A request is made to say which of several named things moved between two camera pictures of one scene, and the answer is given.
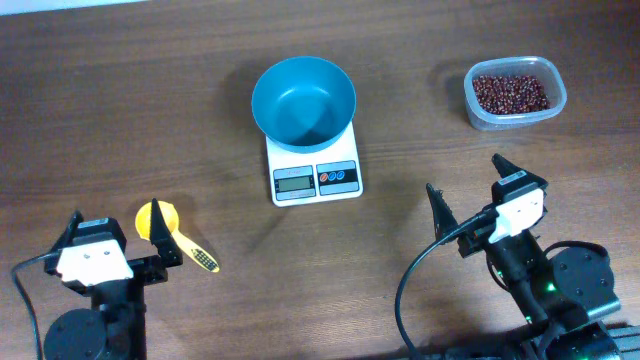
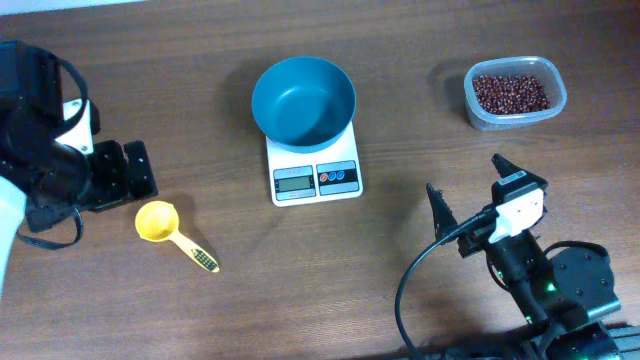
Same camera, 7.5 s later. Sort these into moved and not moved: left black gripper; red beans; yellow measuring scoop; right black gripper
Moved: left black gripper
Not moved: red beans; right black gripper; yellow measuring scoop
